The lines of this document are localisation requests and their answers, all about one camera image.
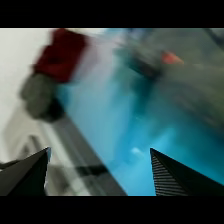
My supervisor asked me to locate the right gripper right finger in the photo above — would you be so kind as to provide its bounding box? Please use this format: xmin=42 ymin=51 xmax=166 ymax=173
xmin=149 ymin=147 xmax=224 ymax=197

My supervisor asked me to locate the red garment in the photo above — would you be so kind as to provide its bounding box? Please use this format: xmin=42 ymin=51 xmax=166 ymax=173
xmin=32 ymin=28 xmax=89 ymax=84

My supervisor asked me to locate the grey garment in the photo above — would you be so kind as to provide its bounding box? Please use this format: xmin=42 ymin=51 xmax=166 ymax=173
xmin=19 ymin=72 xmax=66 ymax=123

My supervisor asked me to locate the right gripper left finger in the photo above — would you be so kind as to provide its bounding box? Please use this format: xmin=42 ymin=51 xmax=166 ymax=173
xmin=0 ymin=147 xmax=52 ymax=197

